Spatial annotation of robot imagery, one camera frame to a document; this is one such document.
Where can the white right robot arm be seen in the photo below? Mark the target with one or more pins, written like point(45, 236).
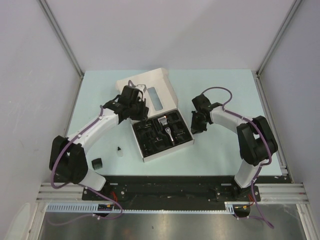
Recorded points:
point(256, 140)

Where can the aluminium frame rail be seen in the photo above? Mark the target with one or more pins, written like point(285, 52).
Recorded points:
point(285, 194)

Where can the black comb guard on table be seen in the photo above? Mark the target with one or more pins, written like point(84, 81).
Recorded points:
point(97, 164)

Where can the silver black hair clipper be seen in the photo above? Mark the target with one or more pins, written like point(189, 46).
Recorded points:
point(163, 121)

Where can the black plastic tray insert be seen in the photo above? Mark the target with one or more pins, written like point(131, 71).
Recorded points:
point(152, 140)

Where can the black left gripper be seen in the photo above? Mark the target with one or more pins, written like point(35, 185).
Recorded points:
point(143, 116)

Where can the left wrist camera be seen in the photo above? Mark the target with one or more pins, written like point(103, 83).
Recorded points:
point(141, 87)

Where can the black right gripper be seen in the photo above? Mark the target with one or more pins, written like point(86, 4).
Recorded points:
point(195, 128)

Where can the white cardboard box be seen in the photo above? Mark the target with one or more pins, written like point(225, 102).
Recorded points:
point(160, 95)

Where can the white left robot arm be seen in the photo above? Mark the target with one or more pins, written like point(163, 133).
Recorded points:
point(68, 157)

